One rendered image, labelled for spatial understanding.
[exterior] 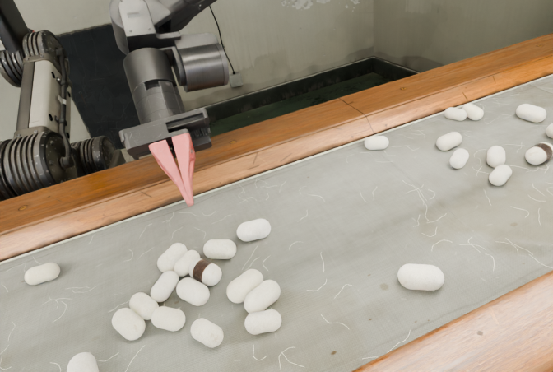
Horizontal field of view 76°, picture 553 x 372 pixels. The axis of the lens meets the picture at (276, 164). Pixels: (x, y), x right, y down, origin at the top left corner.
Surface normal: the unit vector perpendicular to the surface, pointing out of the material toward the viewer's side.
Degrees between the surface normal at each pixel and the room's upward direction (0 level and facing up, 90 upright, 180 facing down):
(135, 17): 49
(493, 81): 45
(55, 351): 0
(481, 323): 0
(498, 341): 0
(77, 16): 92
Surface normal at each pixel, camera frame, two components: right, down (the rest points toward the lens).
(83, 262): -0.15, -0.83
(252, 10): 0.37, 0.45
